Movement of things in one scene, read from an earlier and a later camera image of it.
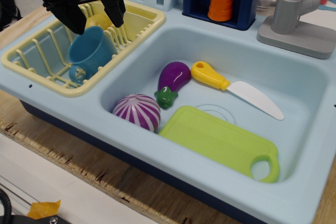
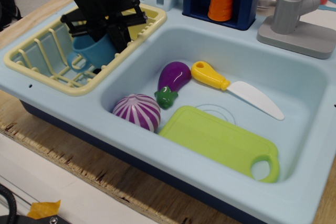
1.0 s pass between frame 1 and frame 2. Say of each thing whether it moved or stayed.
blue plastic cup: moved
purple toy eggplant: stayed
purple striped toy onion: stayed
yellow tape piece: stayed
